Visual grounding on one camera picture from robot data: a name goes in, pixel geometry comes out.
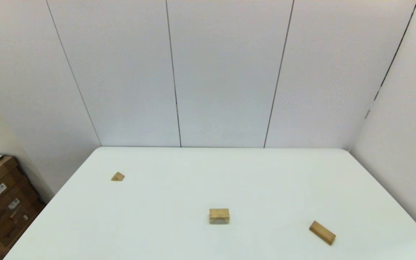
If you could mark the arched wooden building block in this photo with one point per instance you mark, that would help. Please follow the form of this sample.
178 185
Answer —
219 213

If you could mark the triangular wooden building block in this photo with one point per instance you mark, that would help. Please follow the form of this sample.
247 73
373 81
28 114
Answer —
117 177

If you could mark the rectangular wooden building block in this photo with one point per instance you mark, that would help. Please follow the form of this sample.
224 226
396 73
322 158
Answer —
322 232

